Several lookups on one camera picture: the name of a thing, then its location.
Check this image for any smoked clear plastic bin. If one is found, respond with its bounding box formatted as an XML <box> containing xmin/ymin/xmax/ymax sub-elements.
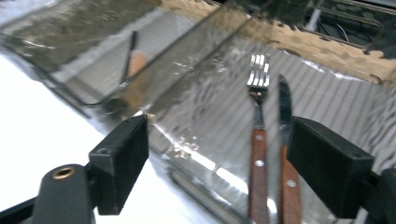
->
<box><xmin>0</xmin><ymin>0</ymin><xmax>247</xmax><ymax>125</ymax></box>
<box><xmin>136</xmin><ymin>0</ymin><xmax>396</xmax><ymax>224</ymax></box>

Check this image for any wooden-handled knife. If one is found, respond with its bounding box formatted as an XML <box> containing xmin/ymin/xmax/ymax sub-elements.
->
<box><xmin>276</xmin><ymin>74</ymin><xmax>304</xmax><ymax>224</ymax></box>

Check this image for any wooden-handled fork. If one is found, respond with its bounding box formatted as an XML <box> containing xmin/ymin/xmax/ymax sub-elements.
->
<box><xmin>246</xmin><ymin>53</ymin><xmax>272</xmax><ymax>224</ymax></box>

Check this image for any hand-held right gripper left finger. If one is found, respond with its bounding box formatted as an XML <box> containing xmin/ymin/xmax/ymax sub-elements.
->
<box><xmin>88</xmin><ymin>114</ymin><xmax>149</xmax><ymax>217</ymax></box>

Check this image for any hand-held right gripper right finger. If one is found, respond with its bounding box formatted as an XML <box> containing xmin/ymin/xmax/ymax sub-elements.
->
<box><xmin>286</xmin><ymin>116</ymin><xmax>375</xmax><ymax>218</ymax></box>

